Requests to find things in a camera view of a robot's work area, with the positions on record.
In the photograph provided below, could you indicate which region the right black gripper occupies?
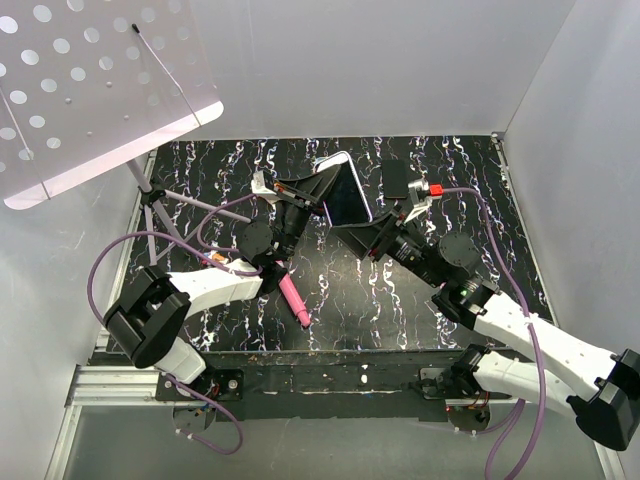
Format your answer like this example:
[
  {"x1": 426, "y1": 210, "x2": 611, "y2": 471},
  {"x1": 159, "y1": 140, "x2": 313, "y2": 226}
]
[{"x1": 329, "y1": 203, "x2": 444, "y2": 289}]

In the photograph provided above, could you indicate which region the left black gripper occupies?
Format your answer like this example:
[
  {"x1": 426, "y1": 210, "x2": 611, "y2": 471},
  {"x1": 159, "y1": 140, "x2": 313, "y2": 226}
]
[{"x1": 273, "y1": 164, "x2": 343, "y2": 263}]

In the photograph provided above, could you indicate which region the bare black phone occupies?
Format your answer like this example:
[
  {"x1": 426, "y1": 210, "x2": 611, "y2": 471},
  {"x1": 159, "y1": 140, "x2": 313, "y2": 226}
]
[{"x1": 381, "y1": 159, "x2": 409, "y2": 200}]

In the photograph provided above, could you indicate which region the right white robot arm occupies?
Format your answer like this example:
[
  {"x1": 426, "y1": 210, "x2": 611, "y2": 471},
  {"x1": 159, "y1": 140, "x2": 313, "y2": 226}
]
[{"x1": 333, "y1": 214, "x2": 639, "y2": 451}]

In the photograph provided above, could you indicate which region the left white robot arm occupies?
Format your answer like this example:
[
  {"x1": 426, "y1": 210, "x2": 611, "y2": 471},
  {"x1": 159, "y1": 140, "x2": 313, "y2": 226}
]
[{"x1": 97, "y1": 165, "x2": 341, "y2": 400}]

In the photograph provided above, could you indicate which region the pink marker pen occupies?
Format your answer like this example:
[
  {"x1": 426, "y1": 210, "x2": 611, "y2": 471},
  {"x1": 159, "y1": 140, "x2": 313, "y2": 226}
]
[{"x1": 279, "y1": 273, "x2": 311, "y2": 328}]

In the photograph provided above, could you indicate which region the perforated white music stand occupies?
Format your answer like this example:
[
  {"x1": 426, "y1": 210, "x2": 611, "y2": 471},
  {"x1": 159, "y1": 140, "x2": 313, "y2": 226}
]
[{"x1": 1, "y1": 1, "x2": 225, "y2": 245}]

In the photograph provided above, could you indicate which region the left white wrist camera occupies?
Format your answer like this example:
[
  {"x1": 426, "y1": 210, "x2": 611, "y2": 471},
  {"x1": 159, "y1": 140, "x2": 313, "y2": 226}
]
[{"x1": 251, "y1": 171, "x2": 279, "y2": 205}]

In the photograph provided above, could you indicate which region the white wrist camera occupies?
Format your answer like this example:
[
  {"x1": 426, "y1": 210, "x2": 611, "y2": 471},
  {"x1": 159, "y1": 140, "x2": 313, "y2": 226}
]
[
  {"x1": 251, "y1": 171, "x2": 279, "y2": 205},
  {"x1": 405, "y1": 180, "x2": 444, "y2": 223}
]

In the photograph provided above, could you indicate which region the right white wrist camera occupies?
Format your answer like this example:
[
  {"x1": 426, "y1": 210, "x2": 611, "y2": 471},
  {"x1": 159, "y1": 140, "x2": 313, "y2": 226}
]
[{"x1": 405, "y1": 180, "x2": 444, "y2": 223}]

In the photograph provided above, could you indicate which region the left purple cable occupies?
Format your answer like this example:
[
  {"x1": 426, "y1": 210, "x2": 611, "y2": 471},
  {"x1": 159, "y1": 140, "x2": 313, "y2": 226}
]
[{"x1": 87, "y1": 194, "x2": 261, "y2": 455}]

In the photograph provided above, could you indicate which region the purple cable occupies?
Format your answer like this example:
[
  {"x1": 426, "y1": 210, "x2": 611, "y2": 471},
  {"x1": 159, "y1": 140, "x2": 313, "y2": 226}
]
[
  {"x1": 442, "y1": 187, "x2": 549, "y2": 480},
  {"x1": 87, "y1": 194, "x2": 261, "y2": 455}
]

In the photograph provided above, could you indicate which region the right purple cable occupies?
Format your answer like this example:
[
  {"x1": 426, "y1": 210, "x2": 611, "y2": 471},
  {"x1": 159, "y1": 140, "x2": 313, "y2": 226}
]
[{"x1": 442, "y1": 187, "x2": 549, "y2": 480}]

